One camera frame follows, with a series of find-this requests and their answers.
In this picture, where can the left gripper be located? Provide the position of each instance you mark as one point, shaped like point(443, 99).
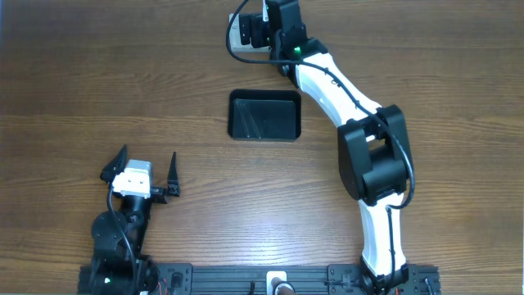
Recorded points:
point(161, 194)

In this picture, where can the clear test tube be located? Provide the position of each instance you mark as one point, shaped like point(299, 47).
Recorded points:
point(242, 119)
point(252, 119)

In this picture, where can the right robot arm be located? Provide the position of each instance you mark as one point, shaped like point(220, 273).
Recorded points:
point(335, 94)

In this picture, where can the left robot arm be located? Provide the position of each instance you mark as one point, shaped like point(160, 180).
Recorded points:
point(131, 223)

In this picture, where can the black tray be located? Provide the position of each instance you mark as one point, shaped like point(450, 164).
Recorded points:
point(278, 119)

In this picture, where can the white test tube rack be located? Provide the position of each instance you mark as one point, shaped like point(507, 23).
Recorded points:
point(234, 41)

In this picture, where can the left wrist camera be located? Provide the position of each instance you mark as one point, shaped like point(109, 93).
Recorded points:
point(133, 180)

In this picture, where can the mounting rail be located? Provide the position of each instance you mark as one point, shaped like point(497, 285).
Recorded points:
point(229, 278)

